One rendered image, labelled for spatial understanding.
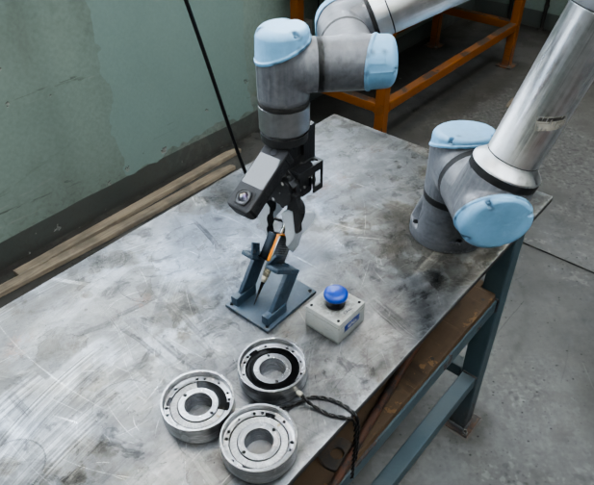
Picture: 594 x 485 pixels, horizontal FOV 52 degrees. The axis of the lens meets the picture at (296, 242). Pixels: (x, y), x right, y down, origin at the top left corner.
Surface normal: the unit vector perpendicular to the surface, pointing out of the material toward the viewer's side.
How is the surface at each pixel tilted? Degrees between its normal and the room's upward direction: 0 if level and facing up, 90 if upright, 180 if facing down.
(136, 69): 90
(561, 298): 0
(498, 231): 97
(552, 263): 0
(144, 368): 0
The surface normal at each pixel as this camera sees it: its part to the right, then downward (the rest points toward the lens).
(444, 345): -0.01, -0.77
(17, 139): 0.76, 0.40
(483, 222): 0.06, 0.73
